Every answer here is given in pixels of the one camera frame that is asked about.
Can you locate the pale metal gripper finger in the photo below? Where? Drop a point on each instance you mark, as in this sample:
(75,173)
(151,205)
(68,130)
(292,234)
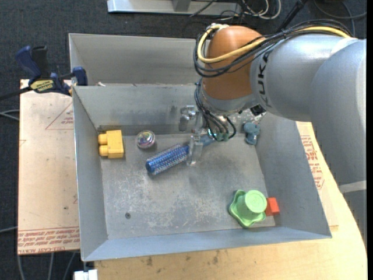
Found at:
(200,150)
(192,153)

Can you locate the blue hairbrush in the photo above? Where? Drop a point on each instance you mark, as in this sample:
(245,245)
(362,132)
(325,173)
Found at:
(166,159)

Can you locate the grey metal bin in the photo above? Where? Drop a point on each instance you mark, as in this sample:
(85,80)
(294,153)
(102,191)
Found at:
(180,197)

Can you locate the iridescent clear ball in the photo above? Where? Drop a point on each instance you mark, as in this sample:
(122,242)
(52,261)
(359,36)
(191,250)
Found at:
(145,139)

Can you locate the blue-grey toy elephant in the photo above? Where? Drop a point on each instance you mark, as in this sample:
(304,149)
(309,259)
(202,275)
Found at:
(251,133)

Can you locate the green flower-shaped cup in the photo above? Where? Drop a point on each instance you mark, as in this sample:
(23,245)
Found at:
(247,210)

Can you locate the yellow toy building block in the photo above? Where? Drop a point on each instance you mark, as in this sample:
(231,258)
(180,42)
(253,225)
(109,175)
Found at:
(113,144)

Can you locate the red small block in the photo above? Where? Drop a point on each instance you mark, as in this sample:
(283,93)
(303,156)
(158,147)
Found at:
(273,206)

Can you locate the brown cardboard board, red print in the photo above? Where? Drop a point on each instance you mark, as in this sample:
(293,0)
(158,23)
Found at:
(46,168)

